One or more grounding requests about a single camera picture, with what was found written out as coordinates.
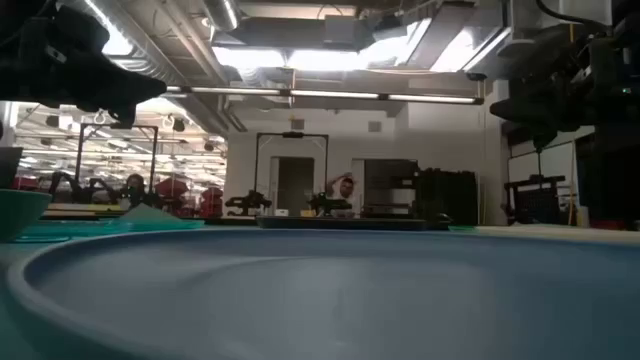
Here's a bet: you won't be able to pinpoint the blue-grey plastic plate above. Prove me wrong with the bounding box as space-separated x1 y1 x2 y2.
4 227 640 360

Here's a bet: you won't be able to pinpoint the black metal frame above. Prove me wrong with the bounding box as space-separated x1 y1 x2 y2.
253 131 330 202
73 123 160 202

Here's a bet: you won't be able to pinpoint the green plastic bowl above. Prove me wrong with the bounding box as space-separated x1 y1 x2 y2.
0 188 53 244

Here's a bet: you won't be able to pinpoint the long tube light bar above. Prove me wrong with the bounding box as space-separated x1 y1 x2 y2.
166 85 485 106

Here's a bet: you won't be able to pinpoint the black equipment cart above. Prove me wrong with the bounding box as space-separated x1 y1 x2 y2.
503 174 567 227

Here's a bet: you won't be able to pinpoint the dark monitor screen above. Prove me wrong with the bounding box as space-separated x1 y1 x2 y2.
0 145 24 191

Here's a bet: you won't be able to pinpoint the black stacked crates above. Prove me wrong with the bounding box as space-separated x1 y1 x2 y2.
413 168 480 227

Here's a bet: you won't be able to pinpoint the teal transparent plastic plate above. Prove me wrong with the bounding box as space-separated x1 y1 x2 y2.
13 218 206 245

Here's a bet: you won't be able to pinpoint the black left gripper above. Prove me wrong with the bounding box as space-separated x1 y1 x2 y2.
0 3 169 129

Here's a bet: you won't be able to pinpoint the grey ceiling ventilation box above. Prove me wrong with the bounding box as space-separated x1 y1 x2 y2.
322 13 377 52

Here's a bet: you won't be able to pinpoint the red cloth cover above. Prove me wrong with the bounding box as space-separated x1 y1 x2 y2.
153 177 190 212
199 186 225 218

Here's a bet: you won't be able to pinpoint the black overhead cable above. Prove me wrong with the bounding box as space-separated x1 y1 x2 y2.
535 0 612 27

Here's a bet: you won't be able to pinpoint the silver round air duct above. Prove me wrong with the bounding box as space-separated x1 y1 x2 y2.
201 0 242 33

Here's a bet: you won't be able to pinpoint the person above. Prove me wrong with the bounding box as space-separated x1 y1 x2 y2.
119 173 151 209
325 172 362 217

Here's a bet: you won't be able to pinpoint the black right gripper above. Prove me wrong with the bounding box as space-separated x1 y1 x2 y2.
489 24 626 152

